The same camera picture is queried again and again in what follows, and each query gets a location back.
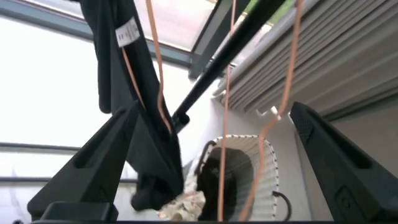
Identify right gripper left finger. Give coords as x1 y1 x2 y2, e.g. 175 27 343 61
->
27 101 140 222

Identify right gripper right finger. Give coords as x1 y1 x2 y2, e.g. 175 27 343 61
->
289 101 398 223

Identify black t-shirt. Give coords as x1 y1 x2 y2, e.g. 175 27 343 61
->
77 0 185 212

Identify cream printed garment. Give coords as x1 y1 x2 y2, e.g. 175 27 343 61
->
157 189 206 222

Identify white laundry basket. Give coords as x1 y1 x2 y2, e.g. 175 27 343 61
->
183 134 294 222

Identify black clothes rack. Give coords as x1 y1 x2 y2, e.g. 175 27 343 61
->
0 0 285 185

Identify beige curtain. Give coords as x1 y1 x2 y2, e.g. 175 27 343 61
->
213 0 398 121

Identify window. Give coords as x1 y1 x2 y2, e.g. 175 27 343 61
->
0 0 295 79

